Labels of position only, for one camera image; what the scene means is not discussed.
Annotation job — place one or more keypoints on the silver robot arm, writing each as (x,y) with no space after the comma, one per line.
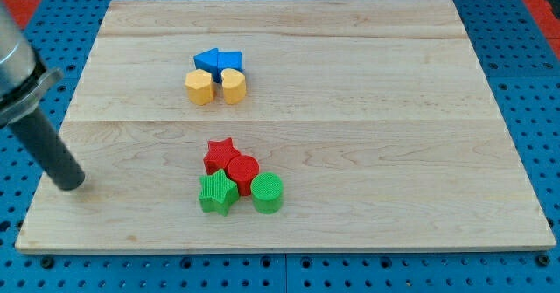
(25,77)

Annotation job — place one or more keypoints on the red star block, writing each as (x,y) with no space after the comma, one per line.
(219,155)

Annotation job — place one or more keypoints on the green star block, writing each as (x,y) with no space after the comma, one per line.
(218,193)

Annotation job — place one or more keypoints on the red cylinder block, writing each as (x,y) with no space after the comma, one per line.
(242,170)

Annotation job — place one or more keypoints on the green cylinder block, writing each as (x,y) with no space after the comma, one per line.
(267,191)

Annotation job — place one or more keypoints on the yellow heart block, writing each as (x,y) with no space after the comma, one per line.
(233,85)

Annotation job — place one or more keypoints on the blue cube block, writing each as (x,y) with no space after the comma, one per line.
(229,60)

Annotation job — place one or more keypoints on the yellow hexagon block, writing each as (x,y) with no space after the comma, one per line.
(199,85)

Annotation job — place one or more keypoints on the wooden board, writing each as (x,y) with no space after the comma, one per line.
(375,114)

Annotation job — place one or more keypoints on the blue triangle block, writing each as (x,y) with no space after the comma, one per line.
(208,61)

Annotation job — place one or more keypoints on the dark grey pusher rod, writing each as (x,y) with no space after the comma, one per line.
(43,143)

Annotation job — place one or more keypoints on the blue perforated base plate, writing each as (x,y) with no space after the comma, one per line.
(523,73)

